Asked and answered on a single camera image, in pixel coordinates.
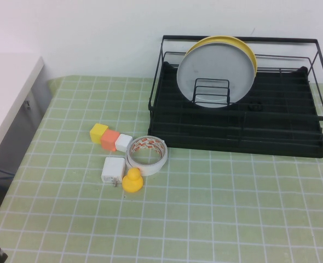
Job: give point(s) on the grey round plate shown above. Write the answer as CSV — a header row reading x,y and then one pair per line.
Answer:
x,y
216,63

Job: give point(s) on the yellow round plate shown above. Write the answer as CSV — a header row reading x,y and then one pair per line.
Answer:
x,y
224,38

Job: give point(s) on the white tape roll red print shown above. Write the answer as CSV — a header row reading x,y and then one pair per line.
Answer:
x,y
147,167

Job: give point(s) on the white cube block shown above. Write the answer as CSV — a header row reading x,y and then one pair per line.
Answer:
x,y
123,142

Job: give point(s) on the orange cube block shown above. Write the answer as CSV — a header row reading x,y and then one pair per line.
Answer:
x,y
110,138

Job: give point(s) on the yellow rubber duck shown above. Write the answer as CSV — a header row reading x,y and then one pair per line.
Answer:
x,y
132,183

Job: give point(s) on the white plug charger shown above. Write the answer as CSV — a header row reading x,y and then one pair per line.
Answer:
x,y
112,168

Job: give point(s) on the yellow cube block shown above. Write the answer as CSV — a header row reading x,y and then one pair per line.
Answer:
x,y
98,131

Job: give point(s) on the green checkered tablecloth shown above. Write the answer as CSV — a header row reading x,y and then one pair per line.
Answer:
x,y
205,213

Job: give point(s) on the black plastic drain tray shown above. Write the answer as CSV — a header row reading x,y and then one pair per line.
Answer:
x,y
273,137

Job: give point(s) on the white side cabinet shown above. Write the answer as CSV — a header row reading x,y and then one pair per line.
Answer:
x,y
5,90

